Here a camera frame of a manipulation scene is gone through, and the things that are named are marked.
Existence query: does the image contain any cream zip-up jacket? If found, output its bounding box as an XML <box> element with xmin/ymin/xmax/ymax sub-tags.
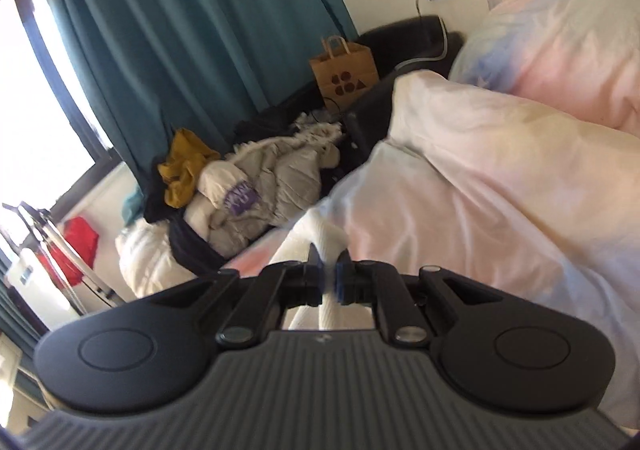
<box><xmin>269</xmin><ymin>207</ymin><xmax>374</xmax><ymax>331</ymax></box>

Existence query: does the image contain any metal clothes rack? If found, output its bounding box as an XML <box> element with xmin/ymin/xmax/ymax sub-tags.
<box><xmin>2</xmin><ymin>202</ymin><xmax>125</xmax><ymax>315</ymax></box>

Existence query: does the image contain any black garment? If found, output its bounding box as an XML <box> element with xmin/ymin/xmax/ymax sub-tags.
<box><xmin>143</xmin><ymin>169</ymin><xmax>228</xmax><ymax>277</ymax></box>

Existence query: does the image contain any white puffy comforter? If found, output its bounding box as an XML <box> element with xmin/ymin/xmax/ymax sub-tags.
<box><xmin>115</xmin><ymin>217</ymin><xmax>196</xmax><ymax>299</ymax></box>

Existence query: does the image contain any mustard yellow garment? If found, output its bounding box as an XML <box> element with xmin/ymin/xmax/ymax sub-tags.
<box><xmin>157</xmin><ymin>129</ymin><xmax>220</xmax><ymax>209</ymax></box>

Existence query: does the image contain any red garment on rack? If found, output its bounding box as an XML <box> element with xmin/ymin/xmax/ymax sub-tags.
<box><xmin>50</xmin><ymin>216</ymin><xmax>99</xmax><ymax>287</ymax></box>

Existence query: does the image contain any brown paper bag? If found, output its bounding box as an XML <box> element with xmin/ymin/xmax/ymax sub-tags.
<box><xmin>309</xmin><ymin>36</ymin><xmax>380</xmax><ymax>112</ymax></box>

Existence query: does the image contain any black chair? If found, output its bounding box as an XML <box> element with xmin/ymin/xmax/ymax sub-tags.
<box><xmin>342</xmin><ymin>15</ymin><xmax>464</xmax><ymax>164</ymax></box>

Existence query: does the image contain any white air purifier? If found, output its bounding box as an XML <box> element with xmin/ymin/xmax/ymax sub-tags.
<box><xmin>6</xmin><ymin>249</ymin><xmax>79</xmax><ymax>330</ymax></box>

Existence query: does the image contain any right teal curtain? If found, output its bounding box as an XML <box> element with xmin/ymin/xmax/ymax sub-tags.
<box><xmin>47</xmin><ymin>0</ymin><xmax>357</xmax><ymax>181</ymax></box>

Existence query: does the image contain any pastel pillow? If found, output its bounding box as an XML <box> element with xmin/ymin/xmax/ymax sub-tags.
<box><xmin>449</xmin><ymin>0</ymin><xmax>639</xmax><ymax>135</ymax></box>

